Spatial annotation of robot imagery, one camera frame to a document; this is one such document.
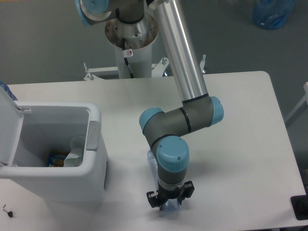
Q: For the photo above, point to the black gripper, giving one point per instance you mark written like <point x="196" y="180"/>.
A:
<point x="160" y="197"/>

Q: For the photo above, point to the clear plastic water bottle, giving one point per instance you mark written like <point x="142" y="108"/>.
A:
<point x="171" y="205"/>

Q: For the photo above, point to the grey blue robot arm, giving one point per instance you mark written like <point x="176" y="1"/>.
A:
<point x="164" y="130"/>

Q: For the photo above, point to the white trash can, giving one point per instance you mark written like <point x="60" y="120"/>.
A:
<point x="52" y="126"/>

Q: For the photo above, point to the white trash can lid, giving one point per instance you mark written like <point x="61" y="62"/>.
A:
<point x="11" y="122"/>

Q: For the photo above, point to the blue yellow snack packet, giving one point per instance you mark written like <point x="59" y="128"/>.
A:
<point x="56" y="158"/>

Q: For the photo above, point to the black device at edge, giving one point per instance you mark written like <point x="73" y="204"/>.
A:
<point x="300" y="206"/>

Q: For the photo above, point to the small black key fob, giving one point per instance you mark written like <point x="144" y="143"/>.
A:
<point x="10" y="214"/>

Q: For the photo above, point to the blue patterned item behind lid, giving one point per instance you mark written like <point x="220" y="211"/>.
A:
<point x="7" y="89"/>

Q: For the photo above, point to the blue plastic bag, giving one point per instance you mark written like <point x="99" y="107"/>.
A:
<point x="272" y="14"/>

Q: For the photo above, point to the white pedestal foot bracket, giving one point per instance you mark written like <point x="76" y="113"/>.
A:
<point x="160" y="69"/>

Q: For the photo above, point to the white frame at right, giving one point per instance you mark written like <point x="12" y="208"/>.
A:
<point x="298" y="109"/>

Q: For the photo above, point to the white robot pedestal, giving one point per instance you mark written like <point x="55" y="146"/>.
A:
<point x="132" y="44"/>

